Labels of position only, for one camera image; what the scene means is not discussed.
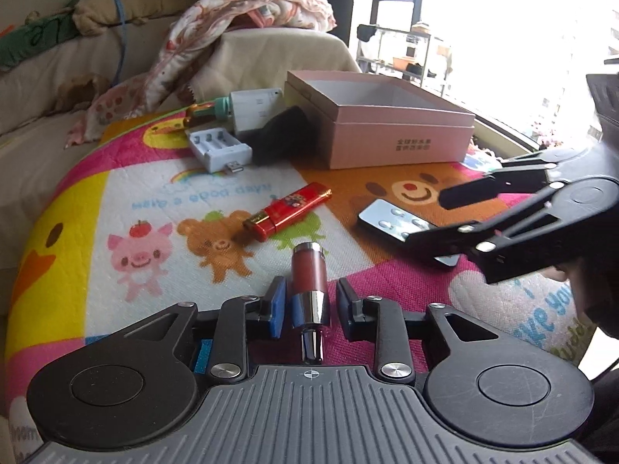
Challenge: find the red lip gloss tube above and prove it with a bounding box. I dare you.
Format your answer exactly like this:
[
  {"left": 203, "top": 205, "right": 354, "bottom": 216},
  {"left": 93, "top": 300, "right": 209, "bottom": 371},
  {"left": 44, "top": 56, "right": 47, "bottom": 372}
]
[{"left": 291, "top": 242, "right": 330, "bottom": 365}]

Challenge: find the red lighter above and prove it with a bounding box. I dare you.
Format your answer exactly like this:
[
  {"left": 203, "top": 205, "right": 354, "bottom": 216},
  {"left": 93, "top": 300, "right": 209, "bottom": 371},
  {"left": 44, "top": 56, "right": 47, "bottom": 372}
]
[{"left": 243, "top": 182, "right": 333, "bottom": 242}]

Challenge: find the white battery charger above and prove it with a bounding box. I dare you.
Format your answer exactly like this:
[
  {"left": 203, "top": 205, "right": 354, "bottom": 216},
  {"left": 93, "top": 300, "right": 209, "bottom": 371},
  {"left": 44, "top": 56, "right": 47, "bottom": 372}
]
[{"left": 187, "top": 128, "right": 253, "bottom": 174}]

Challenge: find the teal handled tool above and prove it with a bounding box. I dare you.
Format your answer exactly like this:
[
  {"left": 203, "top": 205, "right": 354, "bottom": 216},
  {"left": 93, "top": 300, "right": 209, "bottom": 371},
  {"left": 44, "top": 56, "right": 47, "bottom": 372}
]
[{"left": 184, "top": 96, "right": 232, "bottom": 128}]

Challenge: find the person's right hand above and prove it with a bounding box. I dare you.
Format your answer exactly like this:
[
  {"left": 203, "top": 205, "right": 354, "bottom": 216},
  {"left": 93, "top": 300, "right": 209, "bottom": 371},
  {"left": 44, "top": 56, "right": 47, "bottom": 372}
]
[{"left": 541, "top": 254, "right": 618, "bottom": 338}]

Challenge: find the pink cardboard box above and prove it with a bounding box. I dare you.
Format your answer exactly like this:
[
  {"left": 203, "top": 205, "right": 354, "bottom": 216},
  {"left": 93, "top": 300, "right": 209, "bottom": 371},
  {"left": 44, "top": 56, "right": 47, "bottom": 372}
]
[{"left": 284, "top": 70, "right": 474, "bottom": 170}]

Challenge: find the colourful cartoon play mat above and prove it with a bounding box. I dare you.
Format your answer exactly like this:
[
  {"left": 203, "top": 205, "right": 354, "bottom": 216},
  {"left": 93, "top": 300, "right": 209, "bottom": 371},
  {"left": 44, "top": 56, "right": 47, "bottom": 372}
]
[{"left": 5, "top": 116, "right": 594, "bottom": 460}]

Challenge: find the metal shelf rack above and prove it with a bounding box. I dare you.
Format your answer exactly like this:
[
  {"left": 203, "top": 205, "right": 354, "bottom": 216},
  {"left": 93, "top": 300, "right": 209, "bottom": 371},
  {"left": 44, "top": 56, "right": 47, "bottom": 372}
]
[{"left": 357, "top": 23, "right": 452, "bottom": 97}]

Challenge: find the floral pink blanket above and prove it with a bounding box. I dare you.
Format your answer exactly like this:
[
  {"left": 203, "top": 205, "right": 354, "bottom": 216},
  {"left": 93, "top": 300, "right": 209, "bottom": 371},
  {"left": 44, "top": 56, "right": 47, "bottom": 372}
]
[{"left": 65, "top": 0, "right": 336, "bottom": 148}]

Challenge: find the beige pillow blue strap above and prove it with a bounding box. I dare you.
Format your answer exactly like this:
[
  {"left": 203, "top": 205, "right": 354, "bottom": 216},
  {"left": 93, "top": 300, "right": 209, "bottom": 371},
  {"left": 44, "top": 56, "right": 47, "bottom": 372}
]
[{"left": 71, "top": 0, "right": 190, "bottom": 38}]

